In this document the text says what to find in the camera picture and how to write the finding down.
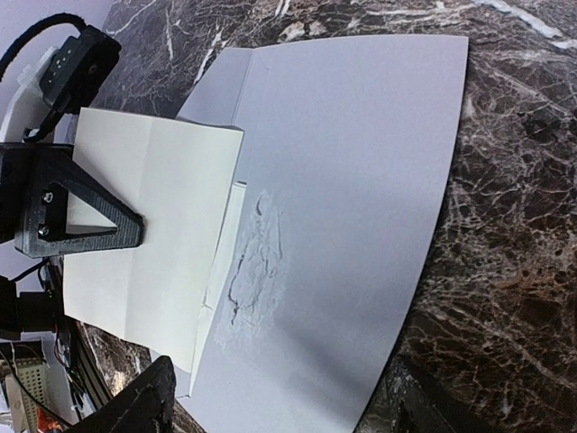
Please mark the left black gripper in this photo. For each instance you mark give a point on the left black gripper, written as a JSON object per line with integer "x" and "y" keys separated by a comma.
{"x": 51, "y": 206}

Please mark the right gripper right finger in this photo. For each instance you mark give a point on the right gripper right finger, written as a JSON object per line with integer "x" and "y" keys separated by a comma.
{"x": 431, "y": 408}

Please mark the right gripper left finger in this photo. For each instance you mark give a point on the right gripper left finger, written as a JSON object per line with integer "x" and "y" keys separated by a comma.
{"x": 145, "y": 405}

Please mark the grey envelope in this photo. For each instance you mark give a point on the grey envelope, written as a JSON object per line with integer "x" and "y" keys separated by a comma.
{"x": 347, "y": 148}

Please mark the beige decorated letter paper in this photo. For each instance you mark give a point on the beige decorated letter paper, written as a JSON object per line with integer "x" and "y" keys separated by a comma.
{"x": 225, "y": 249}

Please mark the black front table rail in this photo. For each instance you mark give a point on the black front table rail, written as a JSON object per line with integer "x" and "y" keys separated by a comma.
{"x": 70, "y": 349}

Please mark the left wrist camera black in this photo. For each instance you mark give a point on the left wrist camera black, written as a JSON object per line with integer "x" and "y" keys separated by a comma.
{"x": 78, "y": 70}

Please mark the white slotted cable duct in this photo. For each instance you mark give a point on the white slotted cable duct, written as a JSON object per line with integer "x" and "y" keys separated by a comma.
{"x": 23, "y": 383}

